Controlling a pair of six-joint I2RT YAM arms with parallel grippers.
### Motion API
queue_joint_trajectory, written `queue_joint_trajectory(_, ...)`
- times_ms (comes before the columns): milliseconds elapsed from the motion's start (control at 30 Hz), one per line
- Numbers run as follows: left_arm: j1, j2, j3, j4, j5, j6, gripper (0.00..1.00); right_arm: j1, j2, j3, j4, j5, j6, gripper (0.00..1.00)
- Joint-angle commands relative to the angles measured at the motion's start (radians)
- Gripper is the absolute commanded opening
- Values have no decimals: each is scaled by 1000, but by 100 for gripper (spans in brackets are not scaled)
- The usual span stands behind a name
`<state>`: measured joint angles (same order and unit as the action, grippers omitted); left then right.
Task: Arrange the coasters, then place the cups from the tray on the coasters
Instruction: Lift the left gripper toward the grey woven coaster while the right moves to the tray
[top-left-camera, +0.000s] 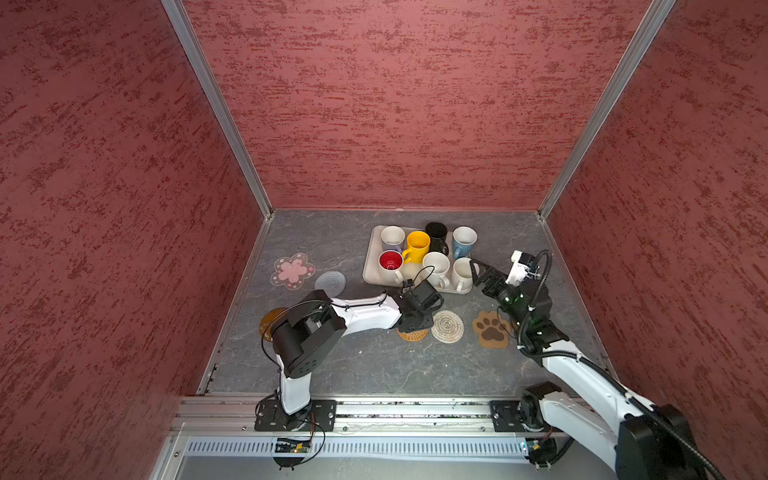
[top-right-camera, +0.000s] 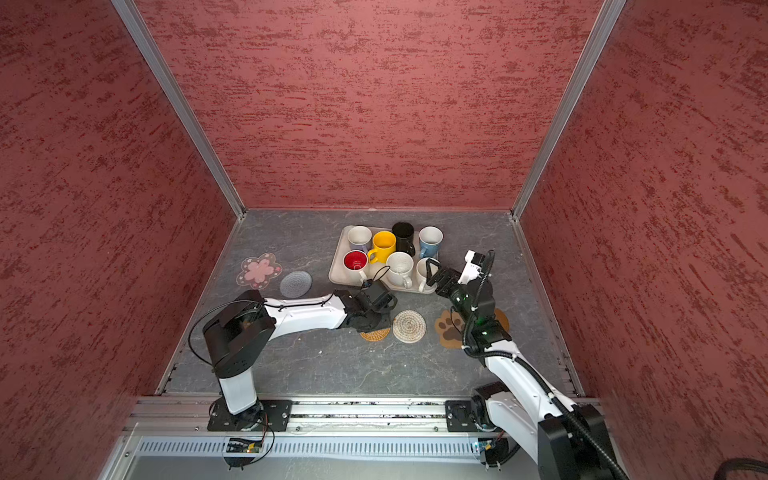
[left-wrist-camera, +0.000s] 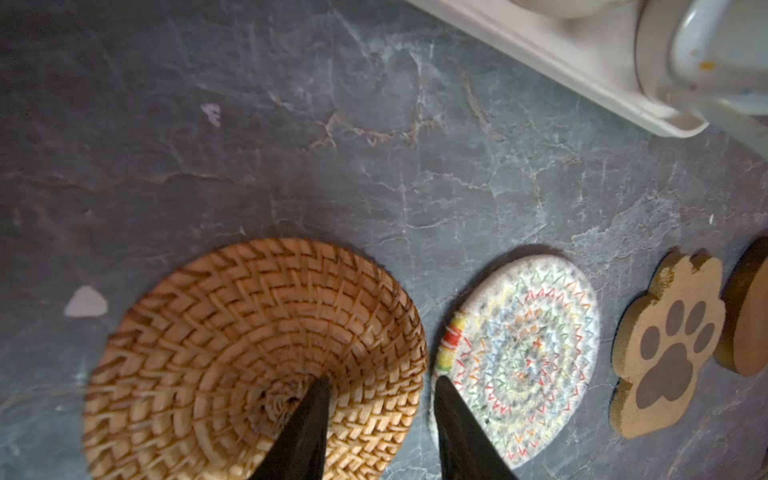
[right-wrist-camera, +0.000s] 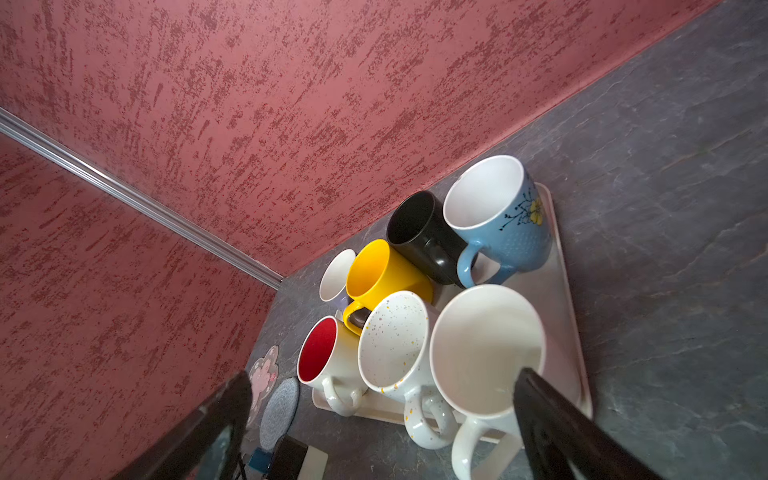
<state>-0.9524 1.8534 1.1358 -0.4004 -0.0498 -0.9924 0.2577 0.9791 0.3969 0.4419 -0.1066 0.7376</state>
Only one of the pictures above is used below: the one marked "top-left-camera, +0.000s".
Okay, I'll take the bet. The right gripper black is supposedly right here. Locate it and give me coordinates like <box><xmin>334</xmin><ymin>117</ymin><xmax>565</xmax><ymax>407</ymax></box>
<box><xmin>469</xmin><ymin>258</ymin><xmax>527</xmax><ymax>327</ymax></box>

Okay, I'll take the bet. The brown woven rattan coaster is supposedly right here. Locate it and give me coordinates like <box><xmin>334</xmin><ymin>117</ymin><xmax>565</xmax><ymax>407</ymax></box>
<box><xmin>396</xmin><ymin>329</ymin><xmax>429</xmax><ymax>342</ymax></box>

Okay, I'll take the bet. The beige woven spiral coaster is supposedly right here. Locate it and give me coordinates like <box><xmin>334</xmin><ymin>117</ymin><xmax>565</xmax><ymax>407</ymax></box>
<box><xmin>431</xmin><ymin>310</ymin><xmax>465</xmax><ymax>344</ymax></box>

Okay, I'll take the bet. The brown paw coaster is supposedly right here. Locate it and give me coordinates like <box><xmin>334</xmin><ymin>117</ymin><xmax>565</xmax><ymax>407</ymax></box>
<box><xmin>471</xmin><ymin>311</ymin><xmax>513</xmax><ymax>350</ymax></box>

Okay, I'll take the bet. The grey round coaster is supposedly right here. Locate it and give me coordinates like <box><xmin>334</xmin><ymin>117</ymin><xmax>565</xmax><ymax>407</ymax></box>
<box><xmin>314</xmin><ymin>271</ymin><xmax>347</xmax><ymax>298</ymax></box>

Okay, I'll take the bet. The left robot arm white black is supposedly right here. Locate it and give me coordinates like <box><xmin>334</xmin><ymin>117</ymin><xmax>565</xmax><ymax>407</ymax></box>
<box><xmin>260</xmin><ymin>284</ymin><xmax>444</xmax><ymax>417</ymax></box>

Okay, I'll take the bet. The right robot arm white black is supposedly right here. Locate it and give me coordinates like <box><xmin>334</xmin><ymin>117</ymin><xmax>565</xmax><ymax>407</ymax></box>
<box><xmin>469</xmin><ymin>250</ymin><xmax>724</xmax><ymax>479</ymax></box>

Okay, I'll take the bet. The pink flower coaster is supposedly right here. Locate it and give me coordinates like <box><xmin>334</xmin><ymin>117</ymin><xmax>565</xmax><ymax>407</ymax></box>
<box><xmin>270</xmin><ymin>252</ymin><xmax>316</xmax><ymax>290</ymax></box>

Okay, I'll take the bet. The amber round coaster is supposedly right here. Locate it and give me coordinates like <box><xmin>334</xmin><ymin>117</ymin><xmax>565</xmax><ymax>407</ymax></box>
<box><xmin>259</xmin><ymin>307</ymin><xmax>286</xmax><ymax>342</ymax></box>

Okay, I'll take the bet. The white mug right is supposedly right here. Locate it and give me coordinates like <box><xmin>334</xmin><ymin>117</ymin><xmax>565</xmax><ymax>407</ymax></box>
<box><xmin>451</xmin><ymin>257</ymin><xmax>479</xmax><ymax>294</ymax></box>

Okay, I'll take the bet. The light blue mug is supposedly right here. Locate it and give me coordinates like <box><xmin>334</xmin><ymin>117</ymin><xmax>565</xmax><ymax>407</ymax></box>
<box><xmin>452</xmin><ymin>226</ymin><xmax>478</xmax><ymax>259</ymax></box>

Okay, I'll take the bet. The white mug centre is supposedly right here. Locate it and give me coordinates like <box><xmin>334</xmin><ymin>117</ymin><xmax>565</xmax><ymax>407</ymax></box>
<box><xmin>422</xmin><ymin>252</ymin><xmax>451</xmax><ymax>289</ymax></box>

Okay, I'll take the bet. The white mug red inside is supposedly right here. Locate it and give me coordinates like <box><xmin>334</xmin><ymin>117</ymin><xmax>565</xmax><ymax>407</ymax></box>
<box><xmin>378</xmin><ymin>250</ymin><xmax>404</xmax><ymax>286</ymax></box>

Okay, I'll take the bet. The black mug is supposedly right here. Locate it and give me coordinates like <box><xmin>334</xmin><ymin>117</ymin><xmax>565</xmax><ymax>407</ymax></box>
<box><xmin>424</xmin><ymin>222</ymin><xmax>449</xmax><ymax>256</ymax></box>

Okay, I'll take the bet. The yellow mug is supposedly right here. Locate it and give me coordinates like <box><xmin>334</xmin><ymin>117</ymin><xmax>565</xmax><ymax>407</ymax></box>
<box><xmin>402</xmin><ymin>231</ymin><xmax>431</xmax><ymax>264</ymax></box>

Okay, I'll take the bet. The white mug purple band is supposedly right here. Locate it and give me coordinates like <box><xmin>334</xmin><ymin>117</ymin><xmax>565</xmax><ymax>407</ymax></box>
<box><xmin>380</xmin><ymin>226</ymin><xmax>407</xmax><ymax>254</ymax></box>

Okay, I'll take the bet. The beige serving tray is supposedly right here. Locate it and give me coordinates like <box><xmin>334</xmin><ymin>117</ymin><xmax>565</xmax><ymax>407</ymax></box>
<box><xmin>363</xmin><ymin>225</ymin><xmax>457</xmax><ymax>294</ymax></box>

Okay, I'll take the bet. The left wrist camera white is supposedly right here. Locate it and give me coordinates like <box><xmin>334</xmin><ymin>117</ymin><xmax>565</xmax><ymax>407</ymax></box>
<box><xmin>400</xmin><ymin>266</ymin><xmax>443</xmax><ymax>312</ymax></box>

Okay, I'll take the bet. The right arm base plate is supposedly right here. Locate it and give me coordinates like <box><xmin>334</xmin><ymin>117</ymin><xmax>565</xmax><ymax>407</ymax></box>
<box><xmin>489</xmin><ymin>400</ymin><xmax>542</xmax><ymax>433</ymax></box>

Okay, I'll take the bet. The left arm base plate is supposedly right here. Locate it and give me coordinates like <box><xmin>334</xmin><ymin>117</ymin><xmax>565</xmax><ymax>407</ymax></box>
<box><xmin>254</xmin><ymin>396</ymin><xmax>338</xmax><ymax>432</ymax></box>

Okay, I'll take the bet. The aluminium mounting rail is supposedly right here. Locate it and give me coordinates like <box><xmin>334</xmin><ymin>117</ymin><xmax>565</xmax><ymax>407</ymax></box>
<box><xmin>170</xmin><ymin>395</ymin><xmax>655</xmax><ymax>438</ymax></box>

